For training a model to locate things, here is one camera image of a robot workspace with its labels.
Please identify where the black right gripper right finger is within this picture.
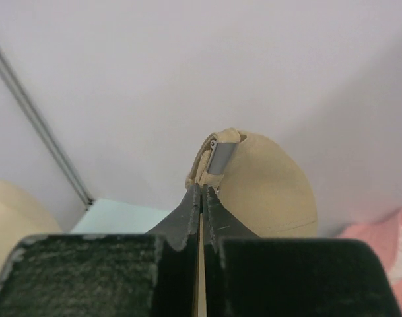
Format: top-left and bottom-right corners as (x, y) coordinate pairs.
(201, 185), (257, 316)

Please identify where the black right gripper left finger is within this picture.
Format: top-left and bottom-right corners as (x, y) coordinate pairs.
(147, 185), (201, 316)

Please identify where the tan baseball cap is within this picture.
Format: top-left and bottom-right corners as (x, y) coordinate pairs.
(185, 127), (318, 238)

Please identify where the pink bucket hat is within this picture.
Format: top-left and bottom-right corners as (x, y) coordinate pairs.
(339, 209), (402, 311)

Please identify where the cream mannequin head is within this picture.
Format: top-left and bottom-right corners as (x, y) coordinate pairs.
(0, 180), (62, 271)

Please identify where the aluminium corner rail left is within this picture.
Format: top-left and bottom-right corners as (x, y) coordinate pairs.
(0, 46), (95, 209)

